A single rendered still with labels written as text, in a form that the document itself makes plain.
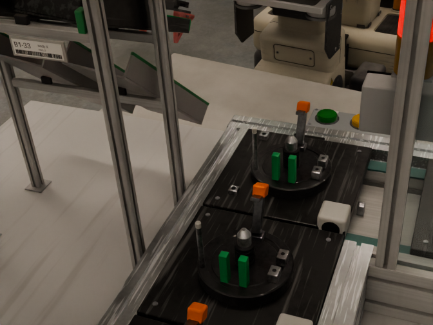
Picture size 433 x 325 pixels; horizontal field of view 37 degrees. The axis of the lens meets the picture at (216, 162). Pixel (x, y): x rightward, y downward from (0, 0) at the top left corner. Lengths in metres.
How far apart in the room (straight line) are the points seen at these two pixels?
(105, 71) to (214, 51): 2.93
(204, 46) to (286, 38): 2.07
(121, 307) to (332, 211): 0.36
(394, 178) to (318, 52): 0.93
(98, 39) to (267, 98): 0.78
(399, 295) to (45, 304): 0.57
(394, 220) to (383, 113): 0.16
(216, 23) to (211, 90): 2.53
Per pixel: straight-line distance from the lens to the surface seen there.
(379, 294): 1.02
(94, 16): 0.84
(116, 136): 0.92
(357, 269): 0.98
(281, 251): 0.93
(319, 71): 1.80
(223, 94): 1.60
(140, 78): 1.04
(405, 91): 0.81
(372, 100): 0.86
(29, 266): 1.19
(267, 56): 1.85
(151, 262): 1.00
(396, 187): 0.90
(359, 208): 1.13
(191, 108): 1.19
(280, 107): 1.53
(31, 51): 0.93
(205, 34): 4.00
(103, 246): 1.19
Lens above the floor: 1.65
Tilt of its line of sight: 36 degrees down
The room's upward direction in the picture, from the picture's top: 4 degrees counter-clockwise
